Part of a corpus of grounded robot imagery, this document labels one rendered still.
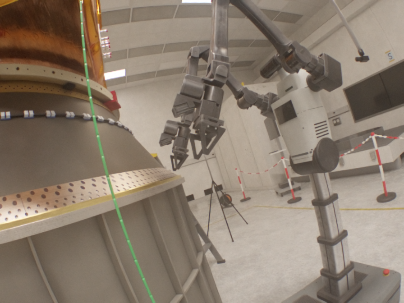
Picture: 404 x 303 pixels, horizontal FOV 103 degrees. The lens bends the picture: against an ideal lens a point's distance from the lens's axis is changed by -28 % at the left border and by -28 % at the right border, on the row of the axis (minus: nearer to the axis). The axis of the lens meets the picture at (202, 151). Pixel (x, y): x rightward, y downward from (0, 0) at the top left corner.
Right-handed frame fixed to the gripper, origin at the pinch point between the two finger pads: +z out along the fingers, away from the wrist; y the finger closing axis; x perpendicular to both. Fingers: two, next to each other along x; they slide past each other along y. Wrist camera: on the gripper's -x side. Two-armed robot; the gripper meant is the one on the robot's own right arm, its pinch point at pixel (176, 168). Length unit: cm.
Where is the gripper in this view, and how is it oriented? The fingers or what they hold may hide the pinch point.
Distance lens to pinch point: 104.6
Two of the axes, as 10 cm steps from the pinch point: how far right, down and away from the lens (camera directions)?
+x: 9.4, 2.5, 2.2
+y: 2.6, -1.6, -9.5
